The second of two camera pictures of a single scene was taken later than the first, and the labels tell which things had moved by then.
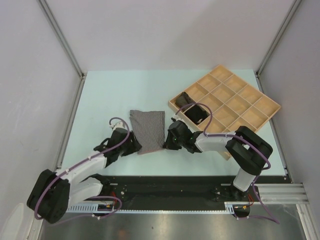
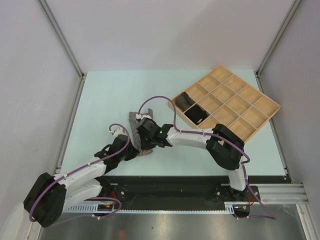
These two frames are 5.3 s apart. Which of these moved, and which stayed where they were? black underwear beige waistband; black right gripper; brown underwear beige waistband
Moved: black right gripper
Stayed: black underwear beige waistband; brown underwear beige waistband
